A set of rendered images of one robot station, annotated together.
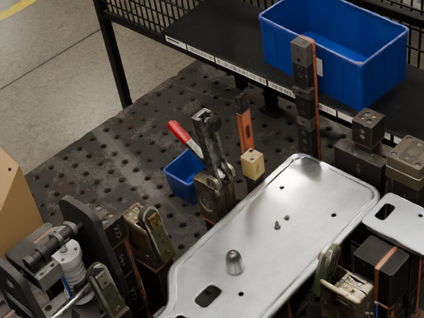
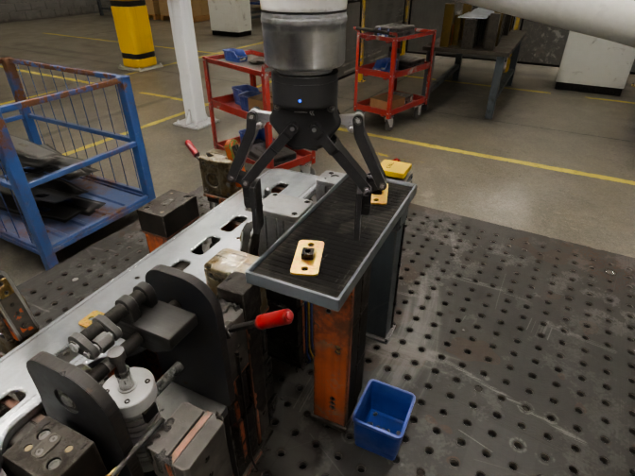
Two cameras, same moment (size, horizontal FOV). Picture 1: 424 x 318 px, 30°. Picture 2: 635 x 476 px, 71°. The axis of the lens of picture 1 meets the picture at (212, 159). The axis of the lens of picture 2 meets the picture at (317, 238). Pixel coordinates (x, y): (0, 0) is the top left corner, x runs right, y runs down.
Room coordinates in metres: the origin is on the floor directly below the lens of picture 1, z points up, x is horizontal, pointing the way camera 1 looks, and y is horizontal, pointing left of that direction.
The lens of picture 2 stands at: (1.37, 0.36, 1.52)
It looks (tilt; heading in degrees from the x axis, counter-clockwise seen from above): 32 degrees down; 156
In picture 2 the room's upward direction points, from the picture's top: straight up
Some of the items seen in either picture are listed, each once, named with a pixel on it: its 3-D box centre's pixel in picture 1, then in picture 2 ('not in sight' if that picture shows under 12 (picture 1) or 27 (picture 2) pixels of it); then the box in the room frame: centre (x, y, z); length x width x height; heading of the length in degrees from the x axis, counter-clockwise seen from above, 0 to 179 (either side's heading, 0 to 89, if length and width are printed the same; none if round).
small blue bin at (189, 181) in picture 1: (192, 177); not in sight; (1.46, 0.06, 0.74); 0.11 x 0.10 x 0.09; 130
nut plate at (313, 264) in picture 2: not in sight; (307, 254); (0.89, 0.55, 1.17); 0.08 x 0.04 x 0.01; 149
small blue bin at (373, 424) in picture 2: not in sight; (383, 420); (0.92, 0.70, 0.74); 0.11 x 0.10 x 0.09; 130
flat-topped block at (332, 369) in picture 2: not in sight; (340, 331); (0.83, 0.65, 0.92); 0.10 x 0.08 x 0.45; 130
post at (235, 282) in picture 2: not in sight; (248, 368); (0.82, 0.47, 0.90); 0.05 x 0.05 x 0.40; 40
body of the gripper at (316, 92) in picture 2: not in sight; (305, 109); (0.89, 0.55, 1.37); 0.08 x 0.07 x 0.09; 59
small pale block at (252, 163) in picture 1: (259, 214); not in sight; (1.17, -0.08, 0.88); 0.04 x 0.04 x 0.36; 40
